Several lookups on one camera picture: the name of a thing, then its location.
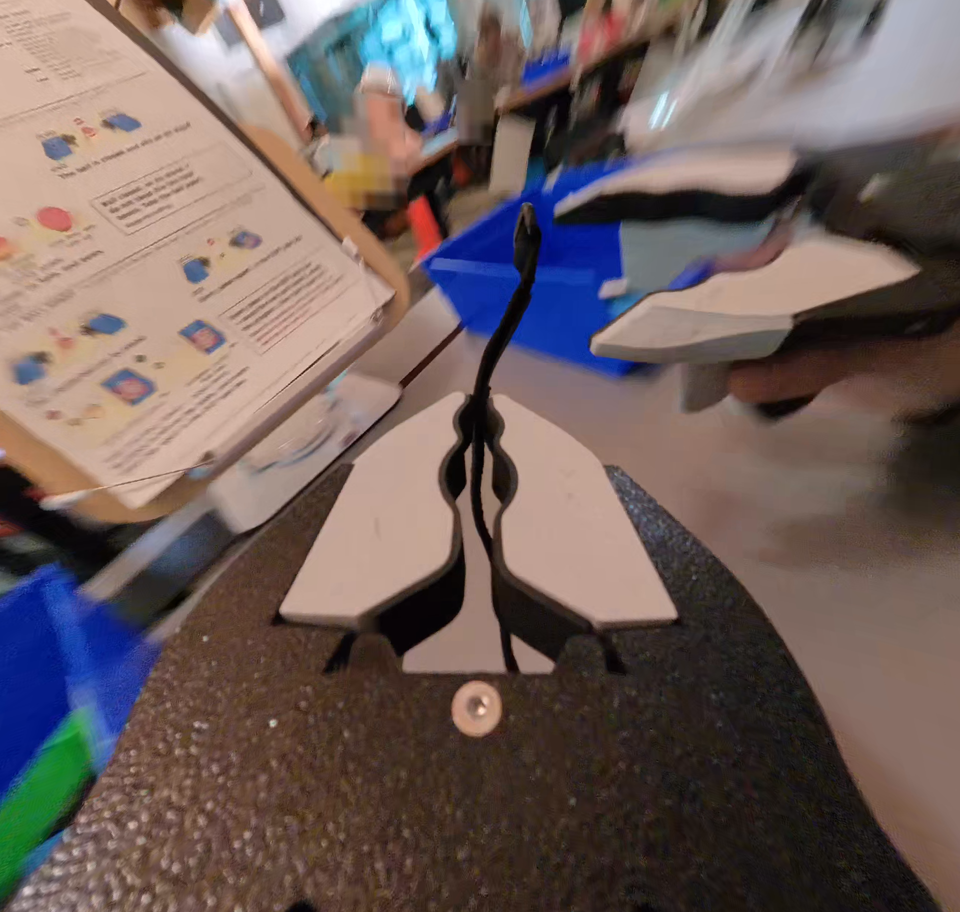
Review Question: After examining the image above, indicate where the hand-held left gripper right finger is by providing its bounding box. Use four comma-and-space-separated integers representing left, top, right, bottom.
489, 394, 680, 662

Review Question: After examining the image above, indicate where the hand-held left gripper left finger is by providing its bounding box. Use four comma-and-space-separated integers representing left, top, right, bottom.
279, 392, 470, 656

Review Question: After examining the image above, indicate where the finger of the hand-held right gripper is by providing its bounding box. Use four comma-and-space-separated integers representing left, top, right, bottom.
555, 148, 807, 227
591, 233, 920, 366

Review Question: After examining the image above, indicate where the black cable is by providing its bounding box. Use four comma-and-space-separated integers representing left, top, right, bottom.
453, 203, 543, 673

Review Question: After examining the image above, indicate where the person's right hand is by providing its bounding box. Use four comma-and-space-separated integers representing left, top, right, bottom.
727, 327, 960, 422

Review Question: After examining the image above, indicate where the white stand base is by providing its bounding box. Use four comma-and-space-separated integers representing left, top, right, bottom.
206, 372, 402, 534

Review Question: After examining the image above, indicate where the wooden background table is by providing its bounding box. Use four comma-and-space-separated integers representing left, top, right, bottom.
495, 30, 661, 114

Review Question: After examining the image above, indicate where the white board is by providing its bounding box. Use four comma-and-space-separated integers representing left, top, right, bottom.
489, 111, 538, 195

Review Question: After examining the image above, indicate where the blue plastic bin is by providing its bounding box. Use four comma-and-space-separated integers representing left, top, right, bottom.
0, 563, 162, 801
421, 160, 702, 379

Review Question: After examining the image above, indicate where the orange cone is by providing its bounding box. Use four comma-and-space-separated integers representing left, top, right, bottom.
407, 193, 445, 255

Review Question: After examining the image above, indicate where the brown clipboard stand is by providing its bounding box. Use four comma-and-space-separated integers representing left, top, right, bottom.
0, 0, 412, 523

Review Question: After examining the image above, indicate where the printed instruction sheet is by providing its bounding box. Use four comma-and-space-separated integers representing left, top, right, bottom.
0, 0, 395, 508

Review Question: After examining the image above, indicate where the green box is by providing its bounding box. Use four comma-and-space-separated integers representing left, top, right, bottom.
0, 709, 102, 898

